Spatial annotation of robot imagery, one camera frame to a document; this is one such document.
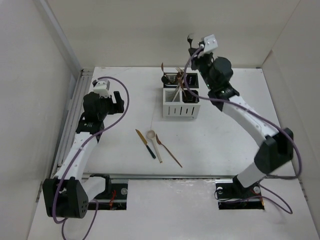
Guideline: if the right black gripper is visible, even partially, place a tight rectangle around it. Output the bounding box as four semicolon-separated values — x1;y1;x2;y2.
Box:
188;47;215;91

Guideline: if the silver metal chopstick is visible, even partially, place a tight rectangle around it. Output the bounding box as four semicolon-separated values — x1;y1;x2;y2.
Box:
171;78;184;102
171;83;180;102

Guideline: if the gold knife dark handle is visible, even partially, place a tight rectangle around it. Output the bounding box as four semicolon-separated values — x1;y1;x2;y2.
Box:
135;129;156;159

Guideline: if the copper knife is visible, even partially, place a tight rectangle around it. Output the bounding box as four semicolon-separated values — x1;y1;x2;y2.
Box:
178;78;186;96

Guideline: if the gold fork dark handle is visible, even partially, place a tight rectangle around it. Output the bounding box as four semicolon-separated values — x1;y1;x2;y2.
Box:
175;67;183;78

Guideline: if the white ceramic soup spoon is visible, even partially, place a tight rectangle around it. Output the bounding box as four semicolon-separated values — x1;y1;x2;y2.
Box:
146;130;163;164

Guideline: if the silver fork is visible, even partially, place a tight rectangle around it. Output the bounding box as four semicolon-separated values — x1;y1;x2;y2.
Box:
187;33;194;49

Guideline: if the rose gold fork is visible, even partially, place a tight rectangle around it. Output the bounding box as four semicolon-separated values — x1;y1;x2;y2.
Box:
155;134;183;168

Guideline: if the black spoon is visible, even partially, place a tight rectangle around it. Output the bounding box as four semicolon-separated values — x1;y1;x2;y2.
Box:
161;75;172;85

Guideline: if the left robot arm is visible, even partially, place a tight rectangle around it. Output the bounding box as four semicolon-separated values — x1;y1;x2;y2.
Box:
42;91;127;219

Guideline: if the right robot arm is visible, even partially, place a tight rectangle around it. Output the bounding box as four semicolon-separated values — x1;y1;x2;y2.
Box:
188;46;294;198

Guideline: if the black rear utensil holder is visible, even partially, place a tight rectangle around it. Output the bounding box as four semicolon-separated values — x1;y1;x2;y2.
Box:
161;73;199;89

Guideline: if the white front utensil holder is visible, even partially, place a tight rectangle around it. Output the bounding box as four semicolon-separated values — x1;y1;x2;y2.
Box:
162;88;201;119

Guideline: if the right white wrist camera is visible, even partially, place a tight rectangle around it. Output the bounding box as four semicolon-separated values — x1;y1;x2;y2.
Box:
199;34;218;54

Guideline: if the aluminium frame rail left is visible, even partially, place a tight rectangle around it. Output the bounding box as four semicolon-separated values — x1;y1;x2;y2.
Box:
49;68;94;177

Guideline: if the aluminium front rail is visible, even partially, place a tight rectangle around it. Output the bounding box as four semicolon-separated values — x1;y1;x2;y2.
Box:
109;173;234;180

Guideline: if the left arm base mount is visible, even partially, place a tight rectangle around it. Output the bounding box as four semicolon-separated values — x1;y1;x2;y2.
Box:
81;174;128;211

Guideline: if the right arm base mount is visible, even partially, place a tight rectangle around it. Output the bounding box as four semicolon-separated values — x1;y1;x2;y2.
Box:
214;182;265;210

